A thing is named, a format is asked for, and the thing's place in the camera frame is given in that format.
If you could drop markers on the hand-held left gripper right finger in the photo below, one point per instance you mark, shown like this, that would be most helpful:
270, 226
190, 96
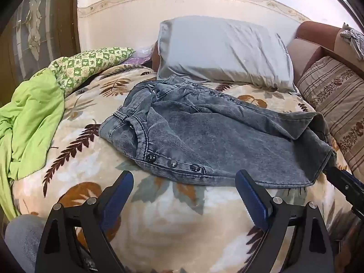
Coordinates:
250, 196

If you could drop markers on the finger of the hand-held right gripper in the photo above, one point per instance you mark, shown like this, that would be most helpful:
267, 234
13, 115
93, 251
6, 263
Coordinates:
341, 182

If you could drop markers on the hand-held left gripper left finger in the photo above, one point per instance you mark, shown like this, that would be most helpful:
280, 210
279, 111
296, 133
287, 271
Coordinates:
118, 202

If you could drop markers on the grey denim pants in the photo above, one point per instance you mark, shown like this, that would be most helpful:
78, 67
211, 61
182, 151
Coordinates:
213, 130

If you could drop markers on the leaf print blanket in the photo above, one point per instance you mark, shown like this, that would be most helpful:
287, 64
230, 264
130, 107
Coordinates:
170, 221

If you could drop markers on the brown striped pillow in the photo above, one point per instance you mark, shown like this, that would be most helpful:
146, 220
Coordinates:
338, 96

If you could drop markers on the person's leg in grey jeans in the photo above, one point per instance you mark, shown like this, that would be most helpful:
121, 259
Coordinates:
22, 241

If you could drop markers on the light green cloth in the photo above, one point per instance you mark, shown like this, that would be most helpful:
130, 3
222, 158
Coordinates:
31, 119

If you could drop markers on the green patterned pillow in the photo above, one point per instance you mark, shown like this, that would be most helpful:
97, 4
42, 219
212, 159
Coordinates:
85, 65

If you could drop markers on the small grey cloth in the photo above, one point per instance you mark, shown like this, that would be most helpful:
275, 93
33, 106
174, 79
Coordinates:
354, 38

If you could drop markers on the purple plastic bag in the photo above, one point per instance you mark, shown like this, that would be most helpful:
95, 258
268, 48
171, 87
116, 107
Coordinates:
139, 57

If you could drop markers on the grey pillow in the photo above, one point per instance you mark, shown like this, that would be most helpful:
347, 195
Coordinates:
221, 51

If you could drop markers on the wooden door with frosted glass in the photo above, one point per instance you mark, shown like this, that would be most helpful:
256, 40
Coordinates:
34, 28

